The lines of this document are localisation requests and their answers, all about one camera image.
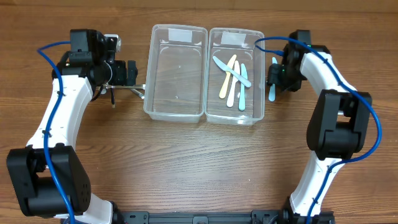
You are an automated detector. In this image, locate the pale green plastic knife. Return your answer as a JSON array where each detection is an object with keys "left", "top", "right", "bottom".
[{"left": 238, "top": 63, "right": 248, "bottom": 111}]

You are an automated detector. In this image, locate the light blue plastic knife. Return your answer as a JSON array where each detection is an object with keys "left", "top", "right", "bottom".
[{"left": 268, "top": 57, "right": 277, "bottom": 102}]

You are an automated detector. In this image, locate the yellow plastic knife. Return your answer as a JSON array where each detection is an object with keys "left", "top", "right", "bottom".
[{"left": 219, "top": 54, "right": 236, "bottom": 99}]

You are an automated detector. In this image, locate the left clear plastic container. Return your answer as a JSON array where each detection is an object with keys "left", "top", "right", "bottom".
[{"left": 144, "top": 24, "right": 208, "bottom": 123}]

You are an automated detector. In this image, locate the clear plastic container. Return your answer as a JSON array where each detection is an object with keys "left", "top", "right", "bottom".
[
  {"left": 205, "top": 27, "right": 266, "bottom": 126},
  {"left": 144, "top": 24, "right": 208, "bottom": 123}
]

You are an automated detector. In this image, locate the silver metal fork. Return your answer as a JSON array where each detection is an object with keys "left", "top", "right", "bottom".
[
  {"left": 131, "top": 89, "right": 145, "bottom": 100},
  {"left": 103, "top": 84, "right": 146, "bottom": 90}
]

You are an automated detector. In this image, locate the black handled metal fork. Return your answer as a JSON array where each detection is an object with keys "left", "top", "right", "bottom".
[{"left": 110, "top": 89, "right": 116, "bottom": 108}]

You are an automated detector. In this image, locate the grey white plastic knife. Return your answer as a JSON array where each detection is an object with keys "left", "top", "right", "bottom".
[{"left": 212, "top": 56, "right": 252, "bottom": 88}]

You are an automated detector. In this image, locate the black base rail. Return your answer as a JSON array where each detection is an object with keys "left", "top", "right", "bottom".
[{"left": 119, "top": 210, "right": 336, "bottom": 224}]

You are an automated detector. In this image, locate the right clear plastic container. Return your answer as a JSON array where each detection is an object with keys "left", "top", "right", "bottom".
[{"left": 205, "top": 27, "right": 266, "bottom": 126}]

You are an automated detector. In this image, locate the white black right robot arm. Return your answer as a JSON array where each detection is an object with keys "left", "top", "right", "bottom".
[{"left": 267, "top": 30, "right": 372, "bottom": 223}]

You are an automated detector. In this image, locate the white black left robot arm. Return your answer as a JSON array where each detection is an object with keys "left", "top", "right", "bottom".
[{"left": 6, "top": 29, "right": 137, "bottom": 223}]

